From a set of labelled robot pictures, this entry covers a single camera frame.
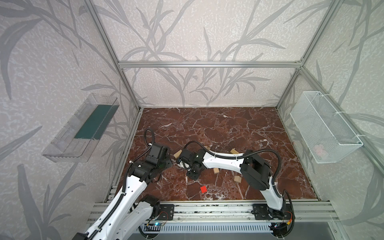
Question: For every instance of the aluminium frame crossbar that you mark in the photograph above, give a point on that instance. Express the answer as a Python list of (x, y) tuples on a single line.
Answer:
[(209, 64)]

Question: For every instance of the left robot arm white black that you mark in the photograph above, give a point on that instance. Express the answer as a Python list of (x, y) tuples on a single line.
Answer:
[(121, 218)]

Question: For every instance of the white wire mesh basket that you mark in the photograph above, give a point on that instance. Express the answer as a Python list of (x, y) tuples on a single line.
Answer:
[(327, 134)]

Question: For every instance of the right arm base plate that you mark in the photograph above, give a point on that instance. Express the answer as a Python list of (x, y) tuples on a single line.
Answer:
[(263, 212)]

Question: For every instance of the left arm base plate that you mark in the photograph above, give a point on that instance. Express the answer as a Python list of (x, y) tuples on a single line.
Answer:
[(163, 212)]

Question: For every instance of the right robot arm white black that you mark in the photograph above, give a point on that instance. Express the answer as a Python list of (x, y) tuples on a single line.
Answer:
[(254, 169)]

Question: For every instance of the clear plastic wall bin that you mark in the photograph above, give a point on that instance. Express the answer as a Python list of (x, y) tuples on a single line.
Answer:
[(77, 140)]

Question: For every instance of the small wood cube right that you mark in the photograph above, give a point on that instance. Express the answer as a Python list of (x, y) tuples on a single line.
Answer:
[(238, 179)]

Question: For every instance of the red cube block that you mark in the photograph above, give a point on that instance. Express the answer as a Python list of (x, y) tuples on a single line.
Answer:
[(203, 189)]

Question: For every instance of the aluminium front rail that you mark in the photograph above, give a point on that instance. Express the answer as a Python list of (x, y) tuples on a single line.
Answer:
[(240, 211)]

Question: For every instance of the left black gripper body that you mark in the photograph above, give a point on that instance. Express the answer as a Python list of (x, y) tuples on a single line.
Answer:
[(166, 163)]

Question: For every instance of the green circuit board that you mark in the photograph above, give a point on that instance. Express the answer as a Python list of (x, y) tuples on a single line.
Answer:
[(155, 226)]

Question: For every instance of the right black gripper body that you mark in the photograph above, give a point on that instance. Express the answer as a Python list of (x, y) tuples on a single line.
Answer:
[(186, 163)]

